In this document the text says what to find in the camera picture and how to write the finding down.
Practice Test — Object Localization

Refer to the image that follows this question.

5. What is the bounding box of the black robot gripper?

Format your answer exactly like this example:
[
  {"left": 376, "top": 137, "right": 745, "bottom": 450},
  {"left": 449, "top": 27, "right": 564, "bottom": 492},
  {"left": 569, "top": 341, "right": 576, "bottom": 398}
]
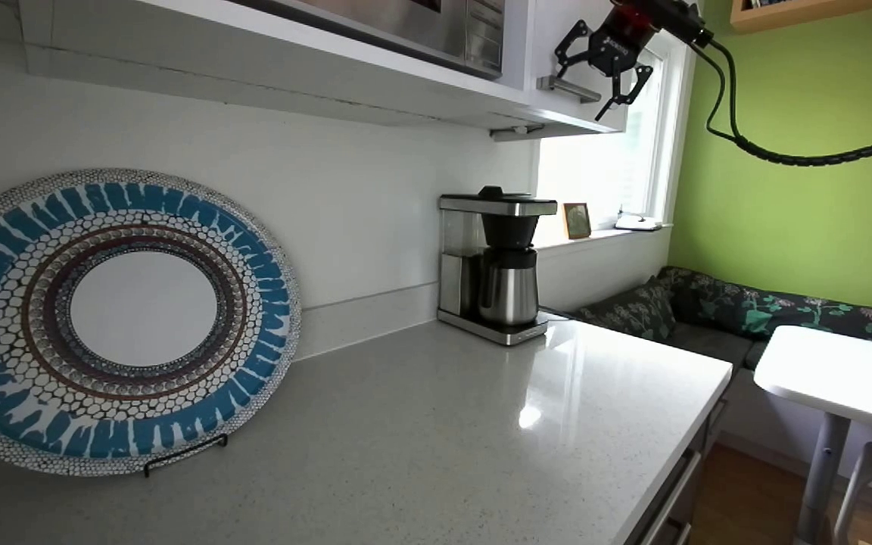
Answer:
[{"left": 552, "top": 17, "right": 654, "bottom": 117}]

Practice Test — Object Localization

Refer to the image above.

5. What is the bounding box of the white cabinet door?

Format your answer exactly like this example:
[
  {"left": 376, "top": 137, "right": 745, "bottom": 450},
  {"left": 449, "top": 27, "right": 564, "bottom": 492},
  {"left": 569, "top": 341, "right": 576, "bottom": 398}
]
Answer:
[{"left": 530, "top": 0, "right": 627, "bottom": 132}]

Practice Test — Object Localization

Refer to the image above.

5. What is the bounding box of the robot arm with red wrist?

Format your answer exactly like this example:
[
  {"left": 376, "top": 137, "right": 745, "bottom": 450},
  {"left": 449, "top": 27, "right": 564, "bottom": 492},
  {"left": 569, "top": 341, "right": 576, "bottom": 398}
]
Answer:
[{"left": 552, "top": 0, "right": 714, "bottom": 116}]

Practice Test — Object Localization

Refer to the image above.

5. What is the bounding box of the silver under cabinet light bar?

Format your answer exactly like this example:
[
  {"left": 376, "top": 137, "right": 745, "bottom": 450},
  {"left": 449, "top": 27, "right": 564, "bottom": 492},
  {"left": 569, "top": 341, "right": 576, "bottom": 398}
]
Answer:
[{"left": 487, "top": 122, "right": 579, "bottom": 142}]

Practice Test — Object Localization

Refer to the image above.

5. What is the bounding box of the glass front cabinet door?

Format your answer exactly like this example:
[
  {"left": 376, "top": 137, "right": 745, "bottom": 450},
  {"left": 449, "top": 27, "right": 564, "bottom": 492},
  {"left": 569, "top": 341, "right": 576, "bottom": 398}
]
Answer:
[{"left": 237, "top": 0, "right": 506, "bottom": 78}]

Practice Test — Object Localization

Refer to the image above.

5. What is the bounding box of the white object on windowsill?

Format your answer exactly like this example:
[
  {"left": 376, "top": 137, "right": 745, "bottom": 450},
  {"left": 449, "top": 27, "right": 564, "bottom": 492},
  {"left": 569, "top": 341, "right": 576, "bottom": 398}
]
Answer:
[{"left": 613, "top": 208, "right": 666, "bottom": 232}]

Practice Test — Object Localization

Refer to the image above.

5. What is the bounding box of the stainless steel coffee maker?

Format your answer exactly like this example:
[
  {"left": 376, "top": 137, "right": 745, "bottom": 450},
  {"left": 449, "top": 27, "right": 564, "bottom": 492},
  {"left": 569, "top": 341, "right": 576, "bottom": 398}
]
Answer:
[{"left": 435, "top": 185, "right": 557, "bottom": 348}]

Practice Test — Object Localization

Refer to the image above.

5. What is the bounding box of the floral dark bench cushion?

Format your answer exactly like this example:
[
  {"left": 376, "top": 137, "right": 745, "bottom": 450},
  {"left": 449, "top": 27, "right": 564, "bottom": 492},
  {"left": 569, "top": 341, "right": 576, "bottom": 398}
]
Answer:
[{"left": 572, "top": 268, "right": 872, "bottom": 341}]

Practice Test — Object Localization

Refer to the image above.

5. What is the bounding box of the small white side table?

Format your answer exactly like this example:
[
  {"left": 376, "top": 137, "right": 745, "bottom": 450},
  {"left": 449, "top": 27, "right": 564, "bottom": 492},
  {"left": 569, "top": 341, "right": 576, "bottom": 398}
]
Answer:
[{"left": 753, "top": 327, "right": 872, "bottom": 545}]

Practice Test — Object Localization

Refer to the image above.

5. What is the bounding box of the blue white decorative plate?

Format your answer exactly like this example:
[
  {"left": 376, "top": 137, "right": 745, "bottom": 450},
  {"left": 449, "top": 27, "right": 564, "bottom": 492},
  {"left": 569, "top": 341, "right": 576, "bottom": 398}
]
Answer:
[{"left": 0, "top": 169, "right": 299, "bottom": 476}]

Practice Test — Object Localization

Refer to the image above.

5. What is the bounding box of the silver cabinet door handle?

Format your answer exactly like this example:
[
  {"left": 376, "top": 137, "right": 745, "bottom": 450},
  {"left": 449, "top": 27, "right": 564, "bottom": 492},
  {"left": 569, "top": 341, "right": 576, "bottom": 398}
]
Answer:
[{"left": 535, "top": 77, "right": 602, "bottom": 104}]

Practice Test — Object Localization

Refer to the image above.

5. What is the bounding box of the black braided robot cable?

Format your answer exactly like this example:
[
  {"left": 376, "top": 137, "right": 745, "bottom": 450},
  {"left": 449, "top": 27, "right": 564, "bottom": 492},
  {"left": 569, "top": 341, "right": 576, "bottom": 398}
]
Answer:
[{"left": 691, "top": 41, "right": 872, "bottom": 169}]

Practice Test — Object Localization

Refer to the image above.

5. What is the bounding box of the wooden framed wall picture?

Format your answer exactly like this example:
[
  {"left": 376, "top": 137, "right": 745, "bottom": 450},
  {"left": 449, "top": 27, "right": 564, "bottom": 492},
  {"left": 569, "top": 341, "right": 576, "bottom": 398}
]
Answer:
[{"left": 730, "top": 0, "right": 872, "bottom": 33}]

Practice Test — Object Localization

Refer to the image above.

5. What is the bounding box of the small wooden picture frame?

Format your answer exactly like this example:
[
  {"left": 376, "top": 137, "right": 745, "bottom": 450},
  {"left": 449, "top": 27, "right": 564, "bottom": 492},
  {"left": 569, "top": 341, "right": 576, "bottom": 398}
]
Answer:
[{"left": 564, "top": 202, "right": 589, "bottom": 240}]

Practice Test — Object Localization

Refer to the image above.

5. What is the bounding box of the black wire plate stand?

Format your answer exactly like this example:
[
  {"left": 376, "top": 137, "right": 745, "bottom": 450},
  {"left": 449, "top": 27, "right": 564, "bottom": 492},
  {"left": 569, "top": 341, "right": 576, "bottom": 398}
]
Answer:
[{"left": 142, "top": 434, "right": 229, "bottom": 480}]

